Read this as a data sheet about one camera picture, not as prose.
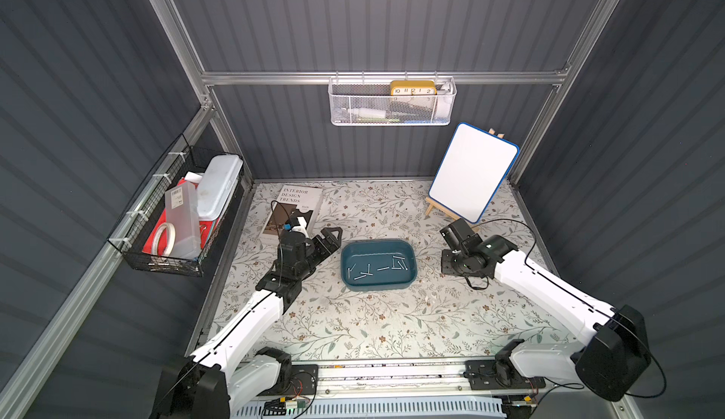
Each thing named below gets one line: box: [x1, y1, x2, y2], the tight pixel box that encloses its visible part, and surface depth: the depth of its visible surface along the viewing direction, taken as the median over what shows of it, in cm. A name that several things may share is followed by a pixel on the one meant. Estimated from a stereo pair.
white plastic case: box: [196, 153, 244, 222], surface depth 75 cm
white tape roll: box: [151, 221, 177, 256], surface depth 65 cm
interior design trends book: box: [259, 184, 323, 245], surface depth 111 cm
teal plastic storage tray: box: [340, 237, 419, 292], surface depth 96 cm
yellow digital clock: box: [389, 80, 438, 97], surface depth 90 cm
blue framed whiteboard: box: [428, 122, 522, 225], surface depth 89 cm
